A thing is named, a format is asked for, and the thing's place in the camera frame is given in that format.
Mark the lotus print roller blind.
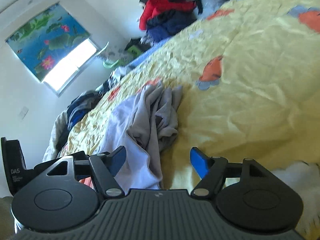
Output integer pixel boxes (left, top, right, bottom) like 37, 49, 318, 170
6, 3, 90, 81

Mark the light lavender garment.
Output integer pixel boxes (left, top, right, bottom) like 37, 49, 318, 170
99, 94, 163, 193

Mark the white wall switch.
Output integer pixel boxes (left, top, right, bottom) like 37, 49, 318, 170
18, 106, 29, 121

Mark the aluminium frame window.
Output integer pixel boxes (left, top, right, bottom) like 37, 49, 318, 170
42, 38, 99, 97

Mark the green plastic chair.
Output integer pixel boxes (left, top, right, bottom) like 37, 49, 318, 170
101, 44, 135, 68

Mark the grey crumpled garment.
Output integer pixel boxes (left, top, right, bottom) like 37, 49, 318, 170
126, 82, 183, 183

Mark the pile of red dark clothes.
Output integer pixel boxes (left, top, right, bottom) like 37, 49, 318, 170
138, 0, 230, 44

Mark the white floral pillow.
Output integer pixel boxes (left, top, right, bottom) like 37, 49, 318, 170
96, 42, 124, 64

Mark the yellow carrot print bedsheet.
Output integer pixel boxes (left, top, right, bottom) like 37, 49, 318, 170
62, 0, 319, 189

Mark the white fluffy rug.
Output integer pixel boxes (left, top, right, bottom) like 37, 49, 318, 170
271, 160, 320, 240

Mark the white quilted comforter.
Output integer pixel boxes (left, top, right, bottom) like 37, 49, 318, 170
42, 110, 68, 162

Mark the stack of dark folded clothes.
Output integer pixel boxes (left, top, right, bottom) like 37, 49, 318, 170
56, 65, 128, 151

